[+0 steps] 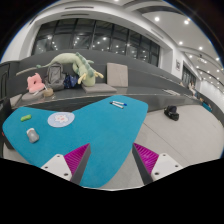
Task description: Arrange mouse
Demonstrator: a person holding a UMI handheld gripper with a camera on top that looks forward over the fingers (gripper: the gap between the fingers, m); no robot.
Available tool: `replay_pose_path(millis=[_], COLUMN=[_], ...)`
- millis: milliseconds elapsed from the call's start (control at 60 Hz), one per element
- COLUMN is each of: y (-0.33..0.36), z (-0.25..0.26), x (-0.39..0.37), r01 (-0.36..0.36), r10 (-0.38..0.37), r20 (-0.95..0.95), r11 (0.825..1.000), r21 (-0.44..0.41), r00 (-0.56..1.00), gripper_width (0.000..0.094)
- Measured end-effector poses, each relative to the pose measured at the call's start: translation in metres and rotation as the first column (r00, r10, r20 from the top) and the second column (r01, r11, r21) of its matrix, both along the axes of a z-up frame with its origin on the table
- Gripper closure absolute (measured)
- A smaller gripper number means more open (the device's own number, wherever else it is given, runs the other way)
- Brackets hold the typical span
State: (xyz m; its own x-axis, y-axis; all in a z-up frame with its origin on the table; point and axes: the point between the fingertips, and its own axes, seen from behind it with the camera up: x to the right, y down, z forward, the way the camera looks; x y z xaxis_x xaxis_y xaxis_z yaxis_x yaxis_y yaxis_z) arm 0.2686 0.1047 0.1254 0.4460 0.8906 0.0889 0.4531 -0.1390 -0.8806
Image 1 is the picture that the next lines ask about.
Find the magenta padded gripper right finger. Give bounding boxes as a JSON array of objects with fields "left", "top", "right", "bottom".
[{"left": 132, "top": 143, "right": 182, "bottom": 185}]

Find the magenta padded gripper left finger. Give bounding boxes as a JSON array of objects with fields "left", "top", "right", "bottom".
[{"left": 42, "top": 144, "right": 91, "bottom": 185}]

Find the grey computer mouse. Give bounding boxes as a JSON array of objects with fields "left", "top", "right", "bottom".
[{"left": 27, "top": 128, "right": 39, "bottom": 143}]

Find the blue felt table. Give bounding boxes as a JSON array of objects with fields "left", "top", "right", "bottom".
[{"left": 2, "top": 95, "right": 148, "bottom": 188}]

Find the small green eraser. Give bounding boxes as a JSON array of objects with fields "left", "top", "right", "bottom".
[{"left": 20, "top": 114, "right": 32, "bottom": 122}]

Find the blue capped marker pen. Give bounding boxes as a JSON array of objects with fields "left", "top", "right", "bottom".
[{"left": 112, "top": 101, "right": 127, "bottom": 106}]

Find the white marker pen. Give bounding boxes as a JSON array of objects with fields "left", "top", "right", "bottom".
[{"left": 110, "top": 102, "right": 124, "bottom": 109}]

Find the round grey cushion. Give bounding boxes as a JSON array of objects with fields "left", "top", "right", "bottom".
[{"left": 22, "top": 91, "right": 43, "bottom": 102}]

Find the grey flat seat cushion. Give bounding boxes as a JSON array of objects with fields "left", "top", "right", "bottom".
[{"left": 82, "top": 83, "right": 117, "bottom": 93}]

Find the dark blue bag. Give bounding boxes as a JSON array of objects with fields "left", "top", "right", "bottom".
[{"left": 64, "top": 75, "right": 78, "bottom": 89}]

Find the grey backpack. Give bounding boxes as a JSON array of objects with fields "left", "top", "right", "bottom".
[{"left": 45, "top": 63, "right": 65, "bottom": 91}]

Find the pink plush toy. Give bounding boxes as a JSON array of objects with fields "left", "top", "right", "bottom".
[{"left": 27, "top": 73, "right": 45, "bottom": 93}]

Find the grey upright back cushion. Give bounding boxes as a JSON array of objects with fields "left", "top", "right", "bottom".
[{"left": 107, "top": 63, "right": 128, "bottom": 87}]

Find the green dragon plush toy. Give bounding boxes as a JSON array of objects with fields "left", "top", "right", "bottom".
[{"left": 17, "top": 52, "right": 103, "bottom": 87}]

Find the black chair at left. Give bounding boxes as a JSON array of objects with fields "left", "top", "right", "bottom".
[{"left": 0, "top": 64, "right": 12, "bottom": 157}]

